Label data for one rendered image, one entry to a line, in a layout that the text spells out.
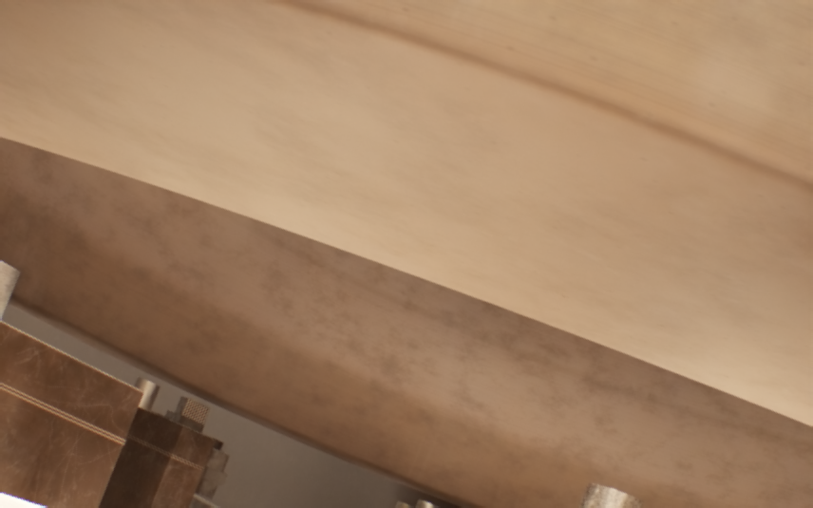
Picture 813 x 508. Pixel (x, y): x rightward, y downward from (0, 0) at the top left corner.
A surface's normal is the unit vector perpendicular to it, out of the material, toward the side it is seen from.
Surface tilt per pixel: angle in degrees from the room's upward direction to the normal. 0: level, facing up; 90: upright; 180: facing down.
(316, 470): 90
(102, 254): 90
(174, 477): 90
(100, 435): 90
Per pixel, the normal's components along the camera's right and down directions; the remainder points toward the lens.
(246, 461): 0.38, -0.07
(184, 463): 0.71, 0.12
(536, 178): -0.37, 0.90
